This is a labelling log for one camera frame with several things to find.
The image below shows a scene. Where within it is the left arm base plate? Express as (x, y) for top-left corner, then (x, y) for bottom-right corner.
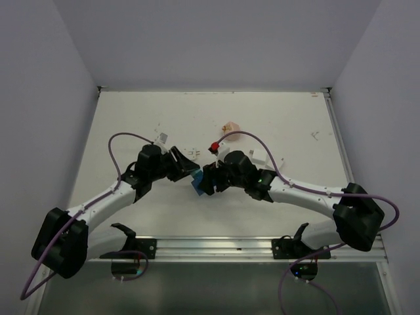
(100, 238), (157, 260)

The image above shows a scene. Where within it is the blue cube socket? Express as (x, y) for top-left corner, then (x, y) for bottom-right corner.
(191, 170), (216, 196)

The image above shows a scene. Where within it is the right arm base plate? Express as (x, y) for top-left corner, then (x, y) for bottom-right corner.
(271, 236), (323, 260)

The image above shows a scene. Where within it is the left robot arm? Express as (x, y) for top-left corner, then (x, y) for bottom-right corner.
(31, 144), (200, 279)

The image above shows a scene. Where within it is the teal plug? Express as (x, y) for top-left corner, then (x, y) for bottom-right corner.
(191, 169), (201, 177)

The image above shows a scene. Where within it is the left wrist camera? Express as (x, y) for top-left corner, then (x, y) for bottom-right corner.
(153, 133), (168, 149)

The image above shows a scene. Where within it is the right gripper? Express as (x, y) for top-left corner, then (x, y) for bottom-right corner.
(199, 161), (247, 196)

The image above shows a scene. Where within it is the white USB charger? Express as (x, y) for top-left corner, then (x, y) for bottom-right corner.
(264, 158), (284, 171)

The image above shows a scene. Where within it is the white plug adapter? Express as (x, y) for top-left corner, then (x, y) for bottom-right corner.
(184, 148), (201, 161)

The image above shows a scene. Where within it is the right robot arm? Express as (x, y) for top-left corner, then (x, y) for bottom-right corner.
(198, 150), (385, 258)

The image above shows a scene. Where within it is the beige cube socket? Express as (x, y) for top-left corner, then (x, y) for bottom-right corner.
(221, 121), (241, 142)

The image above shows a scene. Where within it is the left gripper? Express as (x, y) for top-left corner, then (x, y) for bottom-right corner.
(148, 144), (198, 180)

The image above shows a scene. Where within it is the aluminium mounting rail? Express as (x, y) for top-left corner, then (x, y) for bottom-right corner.
(42, 233), (388, 263)

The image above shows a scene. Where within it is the long white charger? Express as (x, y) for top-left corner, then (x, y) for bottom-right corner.
(249, 149), (268, 165)

